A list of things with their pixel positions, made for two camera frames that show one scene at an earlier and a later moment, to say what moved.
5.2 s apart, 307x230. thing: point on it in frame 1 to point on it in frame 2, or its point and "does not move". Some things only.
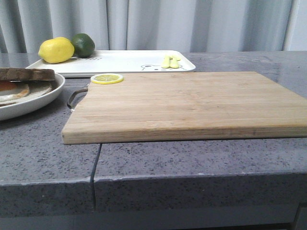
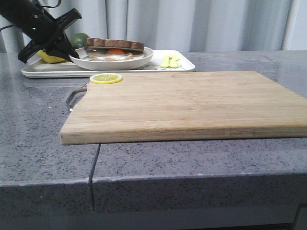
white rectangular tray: (84, 63) does not move
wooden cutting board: (185, 106) does not move
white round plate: (9, 111) to (86, 62)
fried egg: (10, 90) to (112, 54)
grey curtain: (196, 25) does not move
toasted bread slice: (22, 74) to (94, 42)
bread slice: (30, 95) to (136, 53)
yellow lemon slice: (106, 78) does not move
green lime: (84, 45) does not move
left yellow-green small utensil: (165, 63) does not move
